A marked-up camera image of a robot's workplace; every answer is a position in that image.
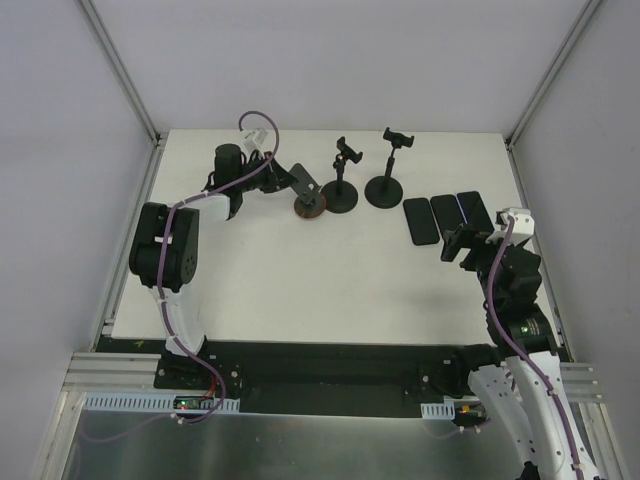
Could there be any white cable duct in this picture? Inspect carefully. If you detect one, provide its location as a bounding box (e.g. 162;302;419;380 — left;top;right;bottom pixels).
84;393;218;415
420;399;456;421

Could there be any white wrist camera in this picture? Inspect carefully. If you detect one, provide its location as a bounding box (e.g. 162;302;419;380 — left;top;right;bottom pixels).
491;207;535;246
241;128;268;153

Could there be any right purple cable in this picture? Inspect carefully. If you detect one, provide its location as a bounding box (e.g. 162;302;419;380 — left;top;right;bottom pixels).
482;212;589;480

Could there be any left white cable duct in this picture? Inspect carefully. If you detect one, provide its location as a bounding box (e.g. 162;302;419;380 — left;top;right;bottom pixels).
84;393;218;415

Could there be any black round-base phone stand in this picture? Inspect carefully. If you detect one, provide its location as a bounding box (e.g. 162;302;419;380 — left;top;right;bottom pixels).
364;127;415;209

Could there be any light blue cased phone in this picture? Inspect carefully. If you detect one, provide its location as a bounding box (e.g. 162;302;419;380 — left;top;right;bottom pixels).
456;191;494;233

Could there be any right aluminium frame post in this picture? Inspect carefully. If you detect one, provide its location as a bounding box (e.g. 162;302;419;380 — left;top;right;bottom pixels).
505;0;606;151

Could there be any left aluminium frame post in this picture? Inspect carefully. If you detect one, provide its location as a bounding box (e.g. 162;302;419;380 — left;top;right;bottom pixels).
74;0;163;147

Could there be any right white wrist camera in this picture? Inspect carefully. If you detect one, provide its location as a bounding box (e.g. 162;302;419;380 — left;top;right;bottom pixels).
491;207;535;246

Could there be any aluminium frame post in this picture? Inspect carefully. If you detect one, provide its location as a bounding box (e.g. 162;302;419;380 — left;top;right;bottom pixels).
74;0;163;147
505;0;606;151

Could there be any black phone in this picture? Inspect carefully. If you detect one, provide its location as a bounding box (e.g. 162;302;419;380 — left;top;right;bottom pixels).
430;194;464;234
403;197;440;246

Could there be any wooden-base phone stand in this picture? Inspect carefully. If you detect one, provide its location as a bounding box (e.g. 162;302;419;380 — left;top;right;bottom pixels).
289;163;326;219

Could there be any right white cable duct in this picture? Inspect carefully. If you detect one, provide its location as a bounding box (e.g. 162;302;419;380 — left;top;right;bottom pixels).
420;399;456;421

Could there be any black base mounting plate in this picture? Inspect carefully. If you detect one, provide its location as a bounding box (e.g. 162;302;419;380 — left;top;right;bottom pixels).
152;337;574;417

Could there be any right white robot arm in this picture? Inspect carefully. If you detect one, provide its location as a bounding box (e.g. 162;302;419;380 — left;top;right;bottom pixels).
434;224;600;479

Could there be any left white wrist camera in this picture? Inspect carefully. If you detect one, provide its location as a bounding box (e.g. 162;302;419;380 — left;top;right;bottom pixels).
241;128;268;153

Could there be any horizontal aluminium rail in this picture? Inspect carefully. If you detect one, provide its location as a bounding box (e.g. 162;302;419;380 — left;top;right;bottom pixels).
62;352;605;403

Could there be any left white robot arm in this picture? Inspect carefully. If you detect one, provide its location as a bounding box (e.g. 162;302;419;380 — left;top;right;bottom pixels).
129;143;296;389

